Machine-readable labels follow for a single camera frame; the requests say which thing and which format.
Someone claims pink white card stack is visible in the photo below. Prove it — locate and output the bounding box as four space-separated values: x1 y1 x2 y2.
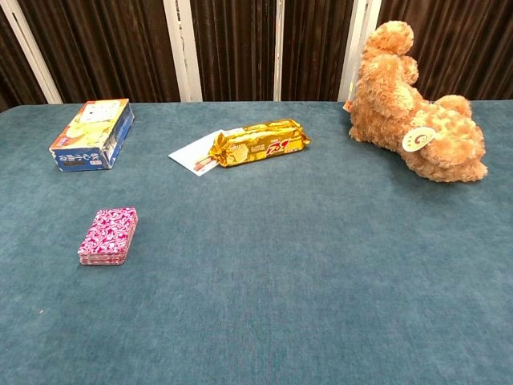
77 206 139 266

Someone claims blue snack box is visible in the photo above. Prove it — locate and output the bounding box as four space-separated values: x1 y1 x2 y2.
48 98 136 173

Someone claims white paper card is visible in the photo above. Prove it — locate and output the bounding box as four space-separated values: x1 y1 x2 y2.
168 129 226 177

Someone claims gold foil biscuit packet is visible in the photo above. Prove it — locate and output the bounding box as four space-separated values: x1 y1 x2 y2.
208 118 312 168

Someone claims thin white screen frame post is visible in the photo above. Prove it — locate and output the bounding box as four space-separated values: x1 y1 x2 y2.
273 0 286 102

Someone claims brown pleated curtain panel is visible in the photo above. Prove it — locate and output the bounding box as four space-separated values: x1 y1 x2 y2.
0 10 48 114
16 0 181 104
376 0 513 102
189 0 278 103
280 0 357 103

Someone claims teal velvet tablecloth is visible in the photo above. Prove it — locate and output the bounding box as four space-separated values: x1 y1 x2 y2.
0 99 513 385

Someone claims tan plush teddy bear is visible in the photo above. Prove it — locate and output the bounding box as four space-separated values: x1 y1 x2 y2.
347 20 489 184

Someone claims round white hang tag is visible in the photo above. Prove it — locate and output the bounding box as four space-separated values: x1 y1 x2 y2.
402 127 436 154

